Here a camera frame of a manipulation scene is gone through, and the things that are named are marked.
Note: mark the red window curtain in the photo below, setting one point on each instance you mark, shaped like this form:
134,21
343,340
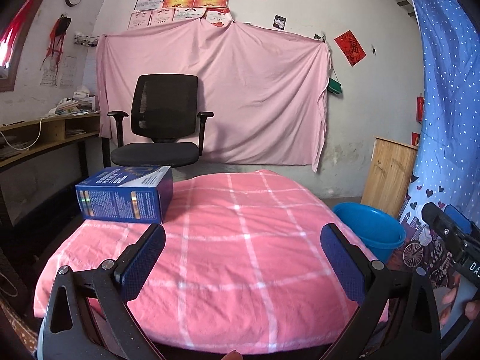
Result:
17,26

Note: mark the red tassel ornament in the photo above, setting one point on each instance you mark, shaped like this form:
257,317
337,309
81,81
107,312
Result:
58,33

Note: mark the blue plastic basin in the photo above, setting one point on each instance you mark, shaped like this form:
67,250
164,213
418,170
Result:
371,228

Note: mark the wall calendar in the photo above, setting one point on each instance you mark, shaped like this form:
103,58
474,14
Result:
67,73

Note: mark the window frame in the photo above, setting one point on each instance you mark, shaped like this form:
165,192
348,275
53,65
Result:
9,84

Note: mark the green hanging pouch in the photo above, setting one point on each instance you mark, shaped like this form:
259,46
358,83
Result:
335,86

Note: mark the red hanging bag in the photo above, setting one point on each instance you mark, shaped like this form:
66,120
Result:
420,108

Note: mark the red cup on cabinet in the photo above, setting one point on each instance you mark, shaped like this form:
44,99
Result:
415,138

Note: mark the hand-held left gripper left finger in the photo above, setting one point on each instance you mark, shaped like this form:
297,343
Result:
144,258

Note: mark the brown speckled furniture edge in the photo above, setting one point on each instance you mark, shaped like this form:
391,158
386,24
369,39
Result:
15,333

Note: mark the person's left hand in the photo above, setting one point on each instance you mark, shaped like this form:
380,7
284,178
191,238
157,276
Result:
234,356

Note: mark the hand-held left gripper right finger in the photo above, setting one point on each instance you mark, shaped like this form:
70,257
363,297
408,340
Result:
343,262

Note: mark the black office chair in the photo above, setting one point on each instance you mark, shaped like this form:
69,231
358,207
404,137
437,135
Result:
165,105

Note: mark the pink checked tablecloth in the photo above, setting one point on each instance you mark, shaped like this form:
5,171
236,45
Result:
232,262

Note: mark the pink wall sheet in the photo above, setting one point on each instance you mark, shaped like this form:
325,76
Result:
255,93

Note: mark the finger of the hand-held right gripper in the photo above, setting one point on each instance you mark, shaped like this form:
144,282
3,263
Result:
459,219
437,219

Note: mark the red wall poster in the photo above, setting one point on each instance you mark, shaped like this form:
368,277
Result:
350,48

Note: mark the wooden cabinet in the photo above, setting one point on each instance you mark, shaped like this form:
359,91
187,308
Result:
390,172

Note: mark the wooden desk with shelf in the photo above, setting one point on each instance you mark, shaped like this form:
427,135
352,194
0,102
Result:
52,131

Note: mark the small wall photo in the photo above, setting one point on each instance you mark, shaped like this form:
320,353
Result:
279,22

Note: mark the stack of books and papers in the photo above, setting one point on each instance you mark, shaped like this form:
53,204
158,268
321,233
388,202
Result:
75,105

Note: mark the blue cardboard box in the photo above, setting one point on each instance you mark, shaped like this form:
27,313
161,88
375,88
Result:
123,198

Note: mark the person's right hand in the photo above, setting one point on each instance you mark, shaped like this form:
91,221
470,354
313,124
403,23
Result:
450,296

